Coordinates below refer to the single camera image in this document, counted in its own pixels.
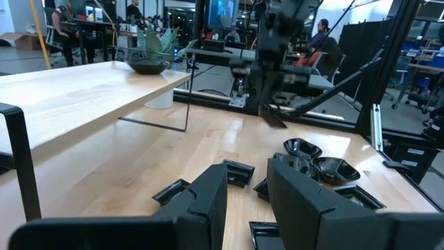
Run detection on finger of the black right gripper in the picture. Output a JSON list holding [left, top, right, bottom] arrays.
[[258, 103, 288, 129]]

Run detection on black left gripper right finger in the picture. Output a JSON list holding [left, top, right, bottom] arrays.
[[266, 158, 444, 250]]

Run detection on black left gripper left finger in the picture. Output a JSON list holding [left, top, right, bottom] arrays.
[[8, 163, 229, 250]]

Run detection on black deep square mini plate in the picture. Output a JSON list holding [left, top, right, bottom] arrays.
[[248, 221, 286, 250], [332, 183, 386, 212]]

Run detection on black footed flared mini plate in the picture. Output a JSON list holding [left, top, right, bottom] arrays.
[[282, 137, 323, 160], [311, 156, 361, 185], [272, 151, 320, 181]]

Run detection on black leaf-shaped mini plate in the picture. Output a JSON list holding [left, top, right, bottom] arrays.
[[125, 57, 174, 76]]

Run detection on silver mounting plate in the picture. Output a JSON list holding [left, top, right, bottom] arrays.
[[228, 92, 249, 108]]

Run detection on person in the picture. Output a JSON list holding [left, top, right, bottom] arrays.
[[51, 0, 96, 67], [125, 0, 144, 22], [223, 26, 241, 43], [294, 19, 343, 76]]

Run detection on desk monitor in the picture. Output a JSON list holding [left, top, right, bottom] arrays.
[[204, 0, 240, 31]]

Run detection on black room partition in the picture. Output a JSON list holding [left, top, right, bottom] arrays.
[[338, 19, 396, 105]]

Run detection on white plant pot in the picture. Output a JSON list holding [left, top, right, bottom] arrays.
[[144, 89, 174, 110]]

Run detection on black box with white labels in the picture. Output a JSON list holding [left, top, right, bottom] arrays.
[[381, 137, 441, 185]]

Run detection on green snake plant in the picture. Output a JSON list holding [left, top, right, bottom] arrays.
[[137, 24, 198, 62]]

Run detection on black work desk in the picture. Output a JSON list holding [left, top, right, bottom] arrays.
[[60, 19, 115, 63]]

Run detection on cardboard box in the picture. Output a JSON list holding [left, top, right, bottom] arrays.
[[0, 32, 46, 51]]

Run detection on silver upright bracket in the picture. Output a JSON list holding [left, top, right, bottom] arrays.
[[370, 103, 384, 152]]

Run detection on black aluminium rig frame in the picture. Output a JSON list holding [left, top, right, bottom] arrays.
[[173, 0, 444, 209]]

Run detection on yellow hanging cable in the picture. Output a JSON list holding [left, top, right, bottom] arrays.
[[92, 0, 119, 60]]

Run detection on wooden shelf with black frame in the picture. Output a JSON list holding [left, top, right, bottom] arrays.
[[0, 57, 195, 223]]

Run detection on bright yellow hose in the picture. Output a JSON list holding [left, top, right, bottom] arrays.
[[29, 0, 52, 70]]

